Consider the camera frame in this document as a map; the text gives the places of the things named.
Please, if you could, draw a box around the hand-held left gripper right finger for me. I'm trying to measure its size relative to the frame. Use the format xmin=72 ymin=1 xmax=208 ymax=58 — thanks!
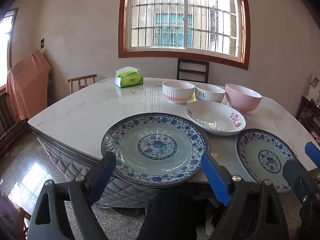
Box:
xmin=201 ymin=152 xmax=287 ymax=240

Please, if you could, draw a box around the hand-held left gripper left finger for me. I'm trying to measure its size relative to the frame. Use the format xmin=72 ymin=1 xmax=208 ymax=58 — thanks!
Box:
xmin=27 ymin=151 xmax=117 ymax=240

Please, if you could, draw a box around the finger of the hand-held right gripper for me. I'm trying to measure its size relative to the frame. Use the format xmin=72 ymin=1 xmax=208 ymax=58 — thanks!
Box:
xmin=304 ymin=141 xmax=320 ymax=171
xmin=282 ymin=157 xmax=320 ymax=205

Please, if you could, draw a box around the small blue floral plate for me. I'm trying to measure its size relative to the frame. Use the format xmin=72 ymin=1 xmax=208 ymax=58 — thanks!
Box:
xmin=236 ymin=129 xmax=298 ymax=193

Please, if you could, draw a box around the white plate with pink flowers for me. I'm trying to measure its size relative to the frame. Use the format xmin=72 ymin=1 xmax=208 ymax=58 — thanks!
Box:
xmin=185 ymin=101 xmax=247 ymax=136

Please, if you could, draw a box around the large blue floral plate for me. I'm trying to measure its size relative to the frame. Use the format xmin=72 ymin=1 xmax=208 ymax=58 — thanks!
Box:
xmin=101 ymin=113 xmax=210 ymax=187

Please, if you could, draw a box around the pink bowl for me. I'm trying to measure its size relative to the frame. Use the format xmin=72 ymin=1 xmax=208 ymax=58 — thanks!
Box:
xmin=225 ymin=83 xmax=262 ymax=114

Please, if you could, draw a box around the white bowl with black print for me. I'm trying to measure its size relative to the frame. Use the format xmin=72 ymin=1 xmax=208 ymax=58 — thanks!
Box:
xmin=195 ymin=83 xmax=226 ymax=103

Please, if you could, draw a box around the white bowl with orange stripes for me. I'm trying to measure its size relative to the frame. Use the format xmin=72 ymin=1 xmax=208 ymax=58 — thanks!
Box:
xmin=162 ymin=81 xmax=195 ymax=105

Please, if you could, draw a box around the grey quilted table skirt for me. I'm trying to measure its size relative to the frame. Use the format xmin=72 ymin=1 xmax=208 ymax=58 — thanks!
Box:
xmin=30 ymin=126 xmax=163 ymax=209

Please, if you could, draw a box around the dark wooden shelf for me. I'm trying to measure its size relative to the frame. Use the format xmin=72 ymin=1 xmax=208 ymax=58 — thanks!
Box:
xmin=296 ymin=96 xmax=320 ymax=140

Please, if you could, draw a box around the person's black trouser leg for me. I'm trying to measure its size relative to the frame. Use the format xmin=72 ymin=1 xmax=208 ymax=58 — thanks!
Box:
xmin=139 ymin=192 xmax=208 ymax=240

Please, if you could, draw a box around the reddish wooden stool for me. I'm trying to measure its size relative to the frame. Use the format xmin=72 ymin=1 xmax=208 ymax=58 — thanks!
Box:
xmin=0 ymin=192 xmax=28 ymax=240

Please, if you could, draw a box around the light wooden chair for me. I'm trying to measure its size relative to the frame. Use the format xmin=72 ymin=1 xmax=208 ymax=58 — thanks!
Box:
xmin=68 ymin=74 xmax=97 ymax=93

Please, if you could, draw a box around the green tissue pack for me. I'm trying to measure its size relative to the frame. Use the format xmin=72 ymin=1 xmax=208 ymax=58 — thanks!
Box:
xmin=115 ymin=66 xmax=144 ymax=88

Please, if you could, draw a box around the dark wooden bench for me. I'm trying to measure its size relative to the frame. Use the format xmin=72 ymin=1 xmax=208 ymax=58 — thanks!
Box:
xmin=0 ymin=85 xmax=29 ymax=155

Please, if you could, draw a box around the dark wooden chair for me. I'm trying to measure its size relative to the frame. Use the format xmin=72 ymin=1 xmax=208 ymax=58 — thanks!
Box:
xmin=177 ymin=58 xmax=210 ymax=83

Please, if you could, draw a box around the orange cloth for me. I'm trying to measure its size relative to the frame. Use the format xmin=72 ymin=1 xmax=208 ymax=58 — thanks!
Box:
xmin=6 ymin=50 xmax=52 ymax=120

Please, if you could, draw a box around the narrow side window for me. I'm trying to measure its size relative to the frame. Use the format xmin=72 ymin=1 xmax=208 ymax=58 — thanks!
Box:
xmin=0 ymin=7 xmax=19 ymax=88

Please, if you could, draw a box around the barred window with wooden frame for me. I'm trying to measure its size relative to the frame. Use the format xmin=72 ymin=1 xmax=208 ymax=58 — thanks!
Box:
xmin=119 ymin=0 xmax=250 ymax=70

